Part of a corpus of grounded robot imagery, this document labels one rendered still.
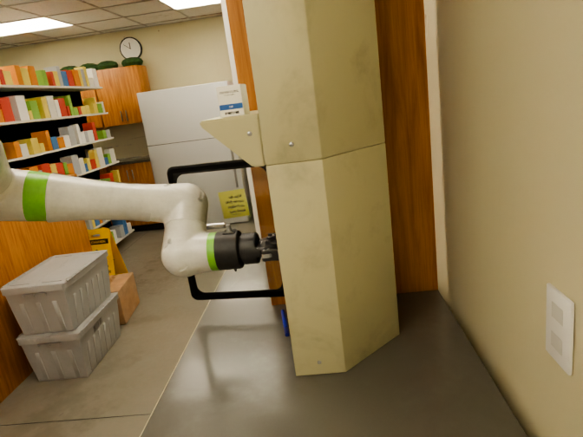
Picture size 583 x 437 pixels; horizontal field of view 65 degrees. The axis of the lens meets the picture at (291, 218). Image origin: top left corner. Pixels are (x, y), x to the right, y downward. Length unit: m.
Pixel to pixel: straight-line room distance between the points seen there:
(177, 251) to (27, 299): 2.17
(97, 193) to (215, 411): 0.55
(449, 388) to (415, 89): 0.73
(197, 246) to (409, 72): 0.69
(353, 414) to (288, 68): 0.66
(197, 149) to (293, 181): 5.12
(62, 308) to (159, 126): 3.47
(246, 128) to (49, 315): 2.46
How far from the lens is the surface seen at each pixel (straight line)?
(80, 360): 3.25
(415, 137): 1.29
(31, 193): 1.17
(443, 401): 0.99
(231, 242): 1.07
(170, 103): 6.05
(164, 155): 6.13
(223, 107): 0.96
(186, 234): 1.10
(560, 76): 0.72
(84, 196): 1.15
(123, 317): 3.84
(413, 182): 1.31
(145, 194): 1.15
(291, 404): 1.00
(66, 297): 3.07
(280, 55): 0.89
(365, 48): 1.01
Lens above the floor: 1.54
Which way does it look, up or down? 15 degrees down
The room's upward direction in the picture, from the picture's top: 8 degrees counter-clockwise
